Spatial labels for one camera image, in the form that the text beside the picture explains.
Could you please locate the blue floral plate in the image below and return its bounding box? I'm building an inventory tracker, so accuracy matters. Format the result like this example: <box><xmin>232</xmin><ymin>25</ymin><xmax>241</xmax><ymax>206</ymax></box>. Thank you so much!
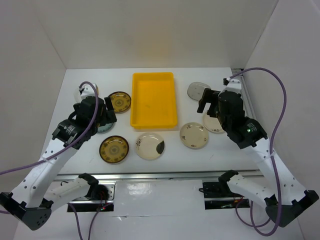
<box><xmin>97</xmin><ymin>122</ymin><xmax>114</xmax><ymax>134</ymax></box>

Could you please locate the cream plate with characters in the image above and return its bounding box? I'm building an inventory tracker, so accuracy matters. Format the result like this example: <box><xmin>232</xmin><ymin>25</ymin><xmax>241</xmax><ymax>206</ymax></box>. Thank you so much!
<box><xmin>179</xmin><ymin>122</ymin><xmax>209</xmax><ymax>149</ymax></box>

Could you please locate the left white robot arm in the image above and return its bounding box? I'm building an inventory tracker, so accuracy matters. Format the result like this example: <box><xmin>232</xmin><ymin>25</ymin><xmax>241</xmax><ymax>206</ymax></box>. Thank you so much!
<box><xmin>0</xmin><ymin>96</ymin><xmax>117</xmax><ymax>231</ymax></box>

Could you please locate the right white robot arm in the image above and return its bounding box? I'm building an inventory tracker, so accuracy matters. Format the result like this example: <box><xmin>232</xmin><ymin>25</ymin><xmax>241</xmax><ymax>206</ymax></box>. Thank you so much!
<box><xmin>197</xmin><ymin>88</ymin><xmax>320</xmax><ymax>228</ymax></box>

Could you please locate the yellow plastic bin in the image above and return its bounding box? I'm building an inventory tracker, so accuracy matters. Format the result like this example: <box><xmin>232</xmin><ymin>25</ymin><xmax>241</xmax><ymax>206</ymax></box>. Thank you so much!
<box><xmin>130</xmin><ymin>72</ymin><xmax>178</xmax><ymax>129</ymax></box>

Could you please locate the yellow patterned plate upper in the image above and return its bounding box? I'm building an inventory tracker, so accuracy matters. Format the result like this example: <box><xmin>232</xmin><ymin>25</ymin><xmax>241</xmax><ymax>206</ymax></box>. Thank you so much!
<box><xmin>108</xmin><ymin>91</ymin><xmax>132</xmax><ymax>114</ymax></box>

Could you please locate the yellow patterned plate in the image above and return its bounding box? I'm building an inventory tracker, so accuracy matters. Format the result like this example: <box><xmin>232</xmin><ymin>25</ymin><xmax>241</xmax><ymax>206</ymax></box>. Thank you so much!
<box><xmin>99</xmin><ymin>135</ymin><xmax>130</xmax><ymax>165</ymax></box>
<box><xmin>108</xmin><ymin>91</ymin><xmax>132</xmax><ymax>114</ymax></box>

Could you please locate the cream plate black brushstroke right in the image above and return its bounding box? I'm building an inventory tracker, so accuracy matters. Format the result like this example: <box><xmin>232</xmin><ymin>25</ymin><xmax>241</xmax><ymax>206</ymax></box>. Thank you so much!
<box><xmin>202</xmin><ymin>112</ymin><xmax>225</xmax><ymax>134</ymax></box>

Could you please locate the cream plate black brushstroke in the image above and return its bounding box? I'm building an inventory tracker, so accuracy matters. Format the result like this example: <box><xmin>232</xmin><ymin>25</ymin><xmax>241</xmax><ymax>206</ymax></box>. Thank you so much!
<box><xmin>202</xmin><ymin>112</ymin><xmax>225</xmax><ymax>134</ymax></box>
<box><xmin>135</xmin><ymin>132</ymin><xmax>165</xmax><ymax>161</ymax></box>

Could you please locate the clear grey plastic plate right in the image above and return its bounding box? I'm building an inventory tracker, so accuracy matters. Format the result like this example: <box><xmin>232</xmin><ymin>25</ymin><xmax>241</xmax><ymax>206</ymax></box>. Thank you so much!
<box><xmin>187</xmin><ymin>82</ymin><xmax>211</xmax><ymax>101</ymax></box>

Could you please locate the yellow patterned plate lower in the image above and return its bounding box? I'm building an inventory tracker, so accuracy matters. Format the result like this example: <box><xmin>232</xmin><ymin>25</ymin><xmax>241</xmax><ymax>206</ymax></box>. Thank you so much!
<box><xmin>99</xmin><ymin>135</ymin><xmax>130</xmax><ymax>165</ymax></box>

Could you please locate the cream plate black brushstroke lower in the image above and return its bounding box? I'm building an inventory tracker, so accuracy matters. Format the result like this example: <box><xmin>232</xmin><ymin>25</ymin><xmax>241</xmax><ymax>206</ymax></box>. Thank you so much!
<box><xmin>135</xmin><ymin>132</ymin><xmax>165</xmax><ymax>161</ymax></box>

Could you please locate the white front cover board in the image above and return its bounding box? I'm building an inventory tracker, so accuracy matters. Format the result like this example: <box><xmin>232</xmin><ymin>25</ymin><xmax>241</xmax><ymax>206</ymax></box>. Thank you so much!
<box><xmin>113</xmin><ymin>180</ymin><xmax>205</xmax><ymax>217</ymax></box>

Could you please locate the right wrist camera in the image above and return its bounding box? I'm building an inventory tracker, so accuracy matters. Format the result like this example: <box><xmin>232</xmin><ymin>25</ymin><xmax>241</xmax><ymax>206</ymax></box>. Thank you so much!
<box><xmin>223</xmin><ymin>77</ymin><xmax>242</xmax><ymax>94</ymax></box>

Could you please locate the aluminium rail right side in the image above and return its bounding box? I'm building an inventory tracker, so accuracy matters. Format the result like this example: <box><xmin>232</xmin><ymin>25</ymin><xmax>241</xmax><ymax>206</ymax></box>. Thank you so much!
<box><xmin>235</xmin><ymin>74</ymin><xmax>256</xmax><ymax>119</ymax></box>

